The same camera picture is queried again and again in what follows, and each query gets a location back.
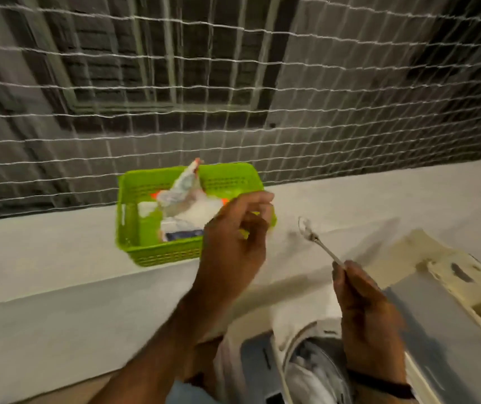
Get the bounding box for person's left hand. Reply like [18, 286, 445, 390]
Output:
[190, 191, 275, 330]

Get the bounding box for person's right hand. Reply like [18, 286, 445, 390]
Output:
[332, 260, 408, 381]

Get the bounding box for metal spoon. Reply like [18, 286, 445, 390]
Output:
[298, 216, 346, 268]

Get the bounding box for person's left forearm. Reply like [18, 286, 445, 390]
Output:
[89, 296, 229, 404]

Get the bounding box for white pouch with blue print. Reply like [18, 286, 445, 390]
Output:
[160, 198, 229, 243]

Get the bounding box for crumpled white plastic packet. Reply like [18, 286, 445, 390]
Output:
[155, 158, 207, 217]

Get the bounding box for white clothes in drum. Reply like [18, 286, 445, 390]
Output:
[284, 340, 352, 404]

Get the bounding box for black wristband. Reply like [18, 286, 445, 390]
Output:
[347, 368, 416, 400]

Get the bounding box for green plastic basket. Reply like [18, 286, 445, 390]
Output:
[115, 162, 277, 268]

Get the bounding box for white washing machine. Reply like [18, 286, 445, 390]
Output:
[214, 290, 424, 404]

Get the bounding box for white safety net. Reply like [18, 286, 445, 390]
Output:
[0, 0, 481, 224]

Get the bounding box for grey window grille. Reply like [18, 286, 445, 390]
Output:
[15, 0, 302, 116]

